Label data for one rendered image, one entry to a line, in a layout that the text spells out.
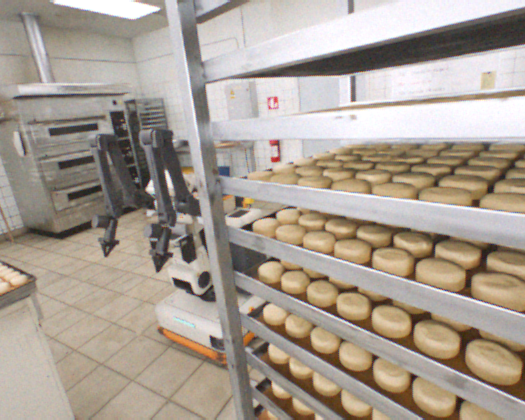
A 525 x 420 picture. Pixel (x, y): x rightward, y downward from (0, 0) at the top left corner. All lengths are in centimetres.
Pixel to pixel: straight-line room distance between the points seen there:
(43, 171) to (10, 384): 360
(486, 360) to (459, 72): 437
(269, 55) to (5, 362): 147
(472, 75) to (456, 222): 439
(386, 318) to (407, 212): 18
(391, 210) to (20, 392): 157
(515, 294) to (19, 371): 159
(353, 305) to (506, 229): 24
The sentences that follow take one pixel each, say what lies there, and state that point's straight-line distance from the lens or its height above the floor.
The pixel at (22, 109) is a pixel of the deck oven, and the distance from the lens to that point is 496.
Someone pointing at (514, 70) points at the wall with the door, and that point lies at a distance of 474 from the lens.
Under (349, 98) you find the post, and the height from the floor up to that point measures 144.
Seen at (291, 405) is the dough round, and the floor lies 86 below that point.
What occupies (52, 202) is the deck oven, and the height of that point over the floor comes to 53.
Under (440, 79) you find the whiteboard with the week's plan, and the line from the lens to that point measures 471.
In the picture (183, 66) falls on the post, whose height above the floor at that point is 151.
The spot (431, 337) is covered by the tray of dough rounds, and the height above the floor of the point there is 115.
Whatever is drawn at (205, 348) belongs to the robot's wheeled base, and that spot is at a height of 11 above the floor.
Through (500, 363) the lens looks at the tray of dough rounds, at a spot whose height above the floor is 115.
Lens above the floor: 144
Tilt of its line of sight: 17 degrees down
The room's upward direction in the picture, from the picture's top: 6 degrees counter-clockwise
